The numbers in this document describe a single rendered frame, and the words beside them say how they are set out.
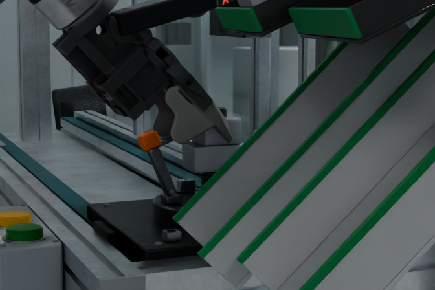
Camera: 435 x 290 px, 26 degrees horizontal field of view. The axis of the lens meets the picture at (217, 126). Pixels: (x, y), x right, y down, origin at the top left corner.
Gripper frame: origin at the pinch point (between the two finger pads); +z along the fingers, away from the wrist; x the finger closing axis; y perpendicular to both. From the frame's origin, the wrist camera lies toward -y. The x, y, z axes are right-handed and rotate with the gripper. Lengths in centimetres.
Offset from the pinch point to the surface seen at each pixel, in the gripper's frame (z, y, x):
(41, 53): -2, -3, -105
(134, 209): 2.0, 13.1, -6.8
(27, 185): -2.4, 19.6, -33.7
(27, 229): -7.5, 23.1, -0.4
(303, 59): 33, -39, -80
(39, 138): 11, 10, -106
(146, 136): -5.6, 7.0, 0.9
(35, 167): 2, 17, -53
